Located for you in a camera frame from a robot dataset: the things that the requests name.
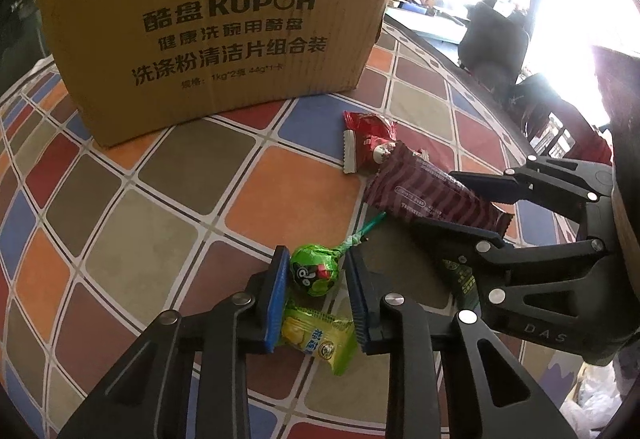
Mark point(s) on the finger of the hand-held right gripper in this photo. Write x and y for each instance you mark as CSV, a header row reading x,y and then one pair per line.
x,y
465,239
500,184

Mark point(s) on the dark grey chair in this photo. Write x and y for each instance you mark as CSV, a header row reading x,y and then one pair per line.
x,y
492,49

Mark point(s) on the white plastic bag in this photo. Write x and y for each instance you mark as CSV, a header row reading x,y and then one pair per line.
x,y
590,404

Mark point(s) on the yellow-green candy packet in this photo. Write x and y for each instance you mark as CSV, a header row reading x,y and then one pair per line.
x,y
320,336

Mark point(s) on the colourful checked tablecloth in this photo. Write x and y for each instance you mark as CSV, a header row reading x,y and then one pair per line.
x,y
200,169

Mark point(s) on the maroon striped snack packet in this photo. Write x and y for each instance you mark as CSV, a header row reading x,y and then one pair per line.
x,y
425,191

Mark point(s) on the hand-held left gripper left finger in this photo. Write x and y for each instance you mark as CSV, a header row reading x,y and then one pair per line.
x,y
277,301

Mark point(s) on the glass sliding door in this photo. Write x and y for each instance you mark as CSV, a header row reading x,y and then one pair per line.
x,y
20,9

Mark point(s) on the red and white candy packet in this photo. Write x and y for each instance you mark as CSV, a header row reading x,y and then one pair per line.
x,y
367,139

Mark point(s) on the dark green snack packet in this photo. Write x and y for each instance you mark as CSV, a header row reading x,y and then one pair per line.
x,y
462,281

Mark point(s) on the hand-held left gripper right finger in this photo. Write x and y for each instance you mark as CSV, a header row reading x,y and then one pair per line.
x,y
357,306

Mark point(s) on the green lollipop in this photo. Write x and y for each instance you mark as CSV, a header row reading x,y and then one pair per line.
x,y
312,269

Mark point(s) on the person's right forearm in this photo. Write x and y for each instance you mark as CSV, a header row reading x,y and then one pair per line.
x,y
625,129

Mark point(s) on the red wooden chair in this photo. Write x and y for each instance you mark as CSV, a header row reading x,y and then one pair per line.
x,y
545,119

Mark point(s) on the red cloth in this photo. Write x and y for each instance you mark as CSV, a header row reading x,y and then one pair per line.
x,y
590,141

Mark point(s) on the brown cardboard box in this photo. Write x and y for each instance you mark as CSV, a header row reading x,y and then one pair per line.
x,y
225,44

